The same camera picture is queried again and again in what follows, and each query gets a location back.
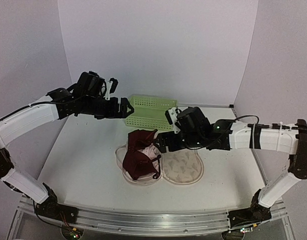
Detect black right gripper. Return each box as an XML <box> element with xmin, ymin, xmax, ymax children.
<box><xmin>153</xmin><ymin>131</ymin><xmax>205</xmax><ymax>155</ymax></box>

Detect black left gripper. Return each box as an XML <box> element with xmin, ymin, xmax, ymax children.
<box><xmin>80</xmin><ymin>95</ymin><xmax>134</xmax><ymax>120</ymax></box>

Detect dark red bra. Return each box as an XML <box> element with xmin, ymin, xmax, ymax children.
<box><xmin>122</xmin><ymin>129</ymin><xmax>162</xmax><ymax>181</ymax></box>

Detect floral mesh laundry bag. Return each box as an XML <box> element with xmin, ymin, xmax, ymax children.
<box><xmin>115</xmin><ymin>145</ymin><xmax>204</xmax><ymax>186</ymax></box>

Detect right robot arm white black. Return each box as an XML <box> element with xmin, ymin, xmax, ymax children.
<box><xmin>153</xmin><ymin>107</ymin><xmax>307</xmax><ymax>222</ymax></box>

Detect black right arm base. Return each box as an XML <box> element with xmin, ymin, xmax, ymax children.
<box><xmin>227</xmin><ymin>189</ymin><xmax>272</xmax><ymax>229</ymax></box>

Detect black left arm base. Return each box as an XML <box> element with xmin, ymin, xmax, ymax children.
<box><xmin>34</xmin><ymin>183</ymin><xmax>79</xmax><ymax>224</ymax></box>

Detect green plastic basket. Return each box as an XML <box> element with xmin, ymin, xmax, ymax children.
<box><xmin>125</xmin><ymin>95</ymin><xmax>178</xmax><ymax>132</ymax></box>

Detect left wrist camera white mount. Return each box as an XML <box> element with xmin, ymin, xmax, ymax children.
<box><xmin>105</xmin><ymin>77</ymin><xmax>119</xmax><ymax>101</ymax></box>

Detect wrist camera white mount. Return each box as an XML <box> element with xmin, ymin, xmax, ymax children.
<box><xmin>105</xmin><ymin>77</ymin><xmax>119</xmax><ymax>101</ymax></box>
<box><xmin>165</xmin><ymin>107</ymin><xmax>182</xmax><ymax>134</ymax></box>

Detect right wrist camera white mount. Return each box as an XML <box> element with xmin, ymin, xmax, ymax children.
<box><xmin>165</xmin><ymin>107</ymin><xmax>182</xmax><ymax>134</ymax></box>

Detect aluminium front rail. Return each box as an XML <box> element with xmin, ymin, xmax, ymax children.
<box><xmin>7</xmin><ymin>194</ymin><xmax>295</xmax><ymax>240</ymax></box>

